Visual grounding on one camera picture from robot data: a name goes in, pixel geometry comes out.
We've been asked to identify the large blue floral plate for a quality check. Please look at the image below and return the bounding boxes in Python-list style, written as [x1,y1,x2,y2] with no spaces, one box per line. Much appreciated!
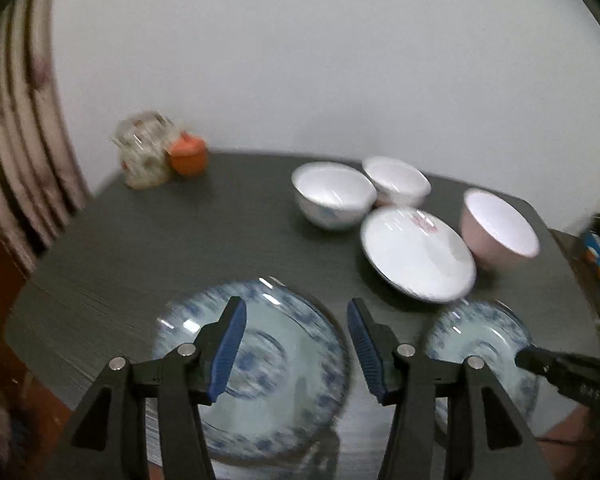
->
[152,278,350,462]

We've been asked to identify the small blue floral plate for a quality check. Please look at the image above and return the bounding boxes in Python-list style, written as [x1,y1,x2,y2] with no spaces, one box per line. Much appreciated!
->
[422,299,539,420]

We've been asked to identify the white plate pink roses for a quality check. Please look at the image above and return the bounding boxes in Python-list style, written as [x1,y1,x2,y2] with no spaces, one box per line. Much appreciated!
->
[360,207,477,304]

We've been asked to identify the large pink bowl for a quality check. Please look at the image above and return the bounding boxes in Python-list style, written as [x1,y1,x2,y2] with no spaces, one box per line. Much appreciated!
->
[460,188,540,271]

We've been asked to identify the white bowl pink base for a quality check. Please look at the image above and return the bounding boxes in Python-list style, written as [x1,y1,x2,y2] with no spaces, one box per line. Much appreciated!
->
[362,156,431,208]

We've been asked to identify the white bowl blue print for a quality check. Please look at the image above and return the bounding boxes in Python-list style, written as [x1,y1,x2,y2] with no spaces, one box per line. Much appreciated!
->
[291,162,377,231]

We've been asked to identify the dark side cabinet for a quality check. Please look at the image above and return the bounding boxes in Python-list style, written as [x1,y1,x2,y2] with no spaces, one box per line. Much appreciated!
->
[550,229,600,333]

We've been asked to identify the orange lidded cup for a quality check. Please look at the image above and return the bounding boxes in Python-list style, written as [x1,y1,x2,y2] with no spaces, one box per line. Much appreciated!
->
[166,131,209,177]

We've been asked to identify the floral ceramic teapot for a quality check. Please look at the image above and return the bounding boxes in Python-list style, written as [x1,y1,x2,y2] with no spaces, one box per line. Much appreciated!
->
[111,112,178,190]

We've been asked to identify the beige patterned curtain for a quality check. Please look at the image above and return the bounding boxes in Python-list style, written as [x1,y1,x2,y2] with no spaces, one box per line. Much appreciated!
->
[0,0,90,274]

